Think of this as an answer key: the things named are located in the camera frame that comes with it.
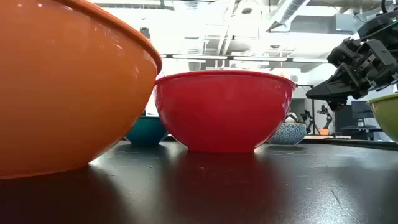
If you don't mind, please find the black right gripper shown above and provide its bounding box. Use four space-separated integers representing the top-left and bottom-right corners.
305 11 398 112

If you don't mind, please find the yellow-green bowl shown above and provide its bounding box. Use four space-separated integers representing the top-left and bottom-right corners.
366 93 398 144

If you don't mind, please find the blue patterned ceramic bowl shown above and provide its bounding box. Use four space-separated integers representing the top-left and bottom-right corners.
267 122 308 146

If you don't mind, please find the teal bowl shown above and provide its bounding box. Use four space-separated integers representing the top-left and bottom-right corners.
125 115 169 146

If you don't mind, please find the large orange plastic bowl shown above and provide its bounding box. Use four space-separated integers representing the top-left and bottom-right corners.
0 0 163 180

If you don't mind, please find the nested rainbow bowls stack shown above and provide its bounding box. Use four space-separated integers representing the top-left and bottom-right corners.
154 70 297 154

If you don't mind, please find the black pole stand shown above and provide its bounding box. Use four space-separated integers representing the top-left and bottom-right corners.
295 83 315 135

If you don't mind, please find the dark computer monitor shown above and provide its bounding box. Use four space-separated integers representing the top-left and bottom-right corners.
350 100 374 121

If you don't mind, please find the long ceiling light strip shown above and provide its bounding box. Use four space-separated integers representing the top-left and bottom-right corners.
160 54 329 63

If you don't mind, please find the silver ceiling air duct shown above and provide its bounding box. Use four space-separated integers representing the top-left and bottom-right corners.
266 0 312 32

